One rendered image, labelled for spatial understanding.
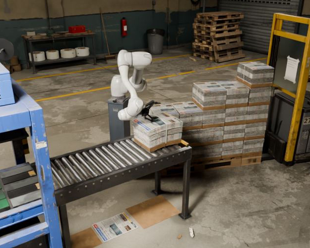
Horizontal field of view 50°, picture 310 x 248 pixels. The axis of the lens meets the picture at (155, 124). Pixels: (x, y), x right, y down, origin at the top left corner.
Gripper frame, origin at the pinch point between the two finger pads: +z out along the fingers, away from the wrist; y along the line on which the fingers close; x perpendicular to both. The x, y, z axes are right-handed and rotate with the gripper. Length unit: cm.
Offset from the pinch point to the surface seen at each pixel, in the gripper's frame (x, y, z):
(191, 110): -39, 24, 76
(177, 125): 14.2, 12.1, 13.3
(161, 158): 27.8, 34.5, -12.4
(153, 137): 14.0, 20.0, -13.0
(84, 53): -640, 68, 196
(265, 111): -3, 25, 167
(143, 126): 3.7, 12.1, -18.1
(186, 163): 27, 48, 18
